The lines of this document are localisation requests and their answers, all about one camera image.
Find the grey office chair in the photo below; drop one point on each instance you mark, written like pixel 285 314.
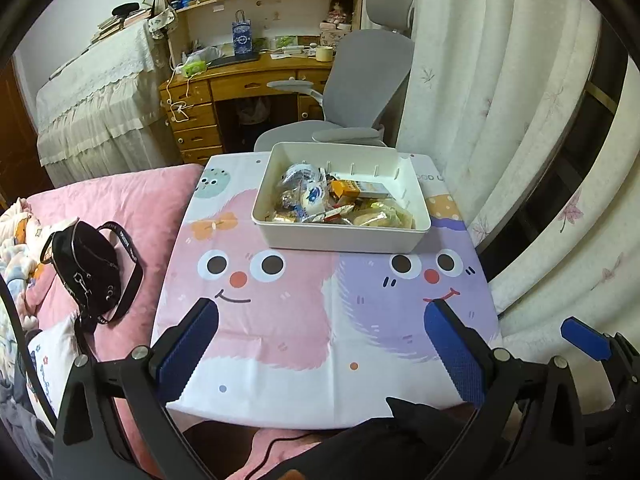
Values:
pixel 370 70

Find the green tissue pack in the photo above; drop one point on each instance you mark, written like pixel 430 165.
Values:
pixel 194 67

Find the yellow mug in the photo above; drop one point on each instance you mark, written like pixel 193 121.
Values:
pixel 323 54

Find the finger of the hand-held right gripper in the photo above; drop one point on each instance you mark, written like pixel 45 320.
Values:
pixel 582 338

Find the floral box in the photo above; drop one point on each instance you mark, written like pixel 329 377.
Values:
pixel 332 39

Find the black hat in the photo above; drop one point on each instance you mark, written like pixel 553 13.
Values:
pixel 125 10

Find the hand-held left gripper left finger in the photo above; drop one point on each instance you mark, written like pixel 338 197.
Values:
pixel 187 350

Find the floral fabric bag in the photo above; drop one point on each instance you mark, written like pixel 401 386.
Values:
pixel 162 22

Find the doll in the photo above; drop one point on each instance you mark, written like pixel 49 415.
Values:
pixel 337 12

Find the pink blanket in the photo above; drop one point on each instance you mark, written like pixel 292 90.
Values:
pixel 140 195

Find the brown wooden door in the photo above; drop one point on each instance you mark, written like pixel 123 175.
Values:
pixel 20 135

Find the wooden desk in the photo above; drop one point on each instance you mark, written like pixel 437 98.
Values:
pixel 240 77

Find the white lace cloth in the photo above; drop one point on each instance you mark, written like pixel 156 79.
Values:
pixel 95 100

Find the cartoon printed tablecloth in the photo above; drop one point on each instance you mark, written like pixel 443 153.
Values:
pixel 300 320

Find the white plastic bin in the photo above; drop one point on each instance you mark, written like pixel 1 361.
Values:
pixel 340 240

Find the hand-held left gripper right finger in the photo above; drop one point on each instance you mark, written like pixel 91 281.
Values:
pixel 455 355

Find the clear crumbly cake packet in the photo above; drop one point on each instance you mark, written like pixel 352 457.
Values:
pixel 380 217

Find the white flowered curtain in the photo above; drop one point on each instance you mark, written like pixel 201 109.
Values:
pixel 500 85

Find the blue gift bag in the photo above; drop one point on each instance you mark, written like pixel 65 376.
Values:
pixel 243 40

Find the wooden bookshelf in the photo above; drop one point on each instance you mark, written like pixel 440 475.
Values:
pixel 280 15

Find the stack of books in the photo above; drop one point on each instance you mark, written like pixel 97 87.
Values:
pixel 107 30

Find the pink cloth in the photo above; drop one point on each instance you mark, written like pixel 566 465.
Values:
pixel 280 445

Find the white blue snack packet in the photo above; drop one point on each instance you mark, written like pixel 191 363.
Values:
pixel 312 195

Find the clear plastic bag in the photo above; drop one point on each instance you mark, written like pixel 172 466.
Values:
pixel 252 110

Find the white printed cloth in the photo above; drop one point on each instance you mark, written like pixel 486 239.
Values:
pixel 55 355

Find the orange white oat bar packet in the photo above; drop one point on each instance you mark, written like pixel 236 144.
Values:
pixel 360 189

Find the cartoon printed quilt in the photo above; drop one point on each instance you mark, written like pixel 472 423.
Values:
pixel 20 240

